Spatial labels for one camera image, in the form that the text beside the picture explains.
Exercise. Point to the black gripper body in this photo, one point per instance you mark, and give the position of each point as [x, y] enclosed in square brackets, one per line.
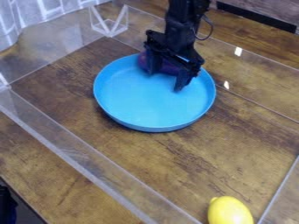
[177, 40]

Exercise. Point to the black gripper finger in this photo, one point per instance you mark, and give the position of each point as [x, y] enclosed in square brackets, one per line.
[187, 72]
[154, 60]

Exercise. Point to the purple toy eggplant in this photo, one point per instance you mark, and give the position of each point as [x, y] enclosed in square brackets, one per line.
[170, 62]

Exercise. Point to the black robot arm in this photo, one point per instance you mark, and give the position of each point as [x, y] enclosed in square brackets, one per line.
[189, 10]

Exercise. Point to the blue round tray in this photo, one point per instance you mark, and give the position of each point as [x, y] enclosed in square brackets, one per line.
[141, 100]

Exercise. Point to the white patterned curtain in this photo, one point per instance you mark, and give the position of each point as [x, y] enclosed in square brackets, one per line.
[22, 13]

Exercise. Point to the yellow toy lemon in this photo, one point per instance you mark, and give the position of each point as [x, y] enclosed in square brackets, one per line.
[229, 211]

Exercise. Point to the clear acrylic enclosure wall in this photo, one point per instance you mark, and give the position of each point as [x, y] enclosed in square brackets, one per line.
[87, 171]

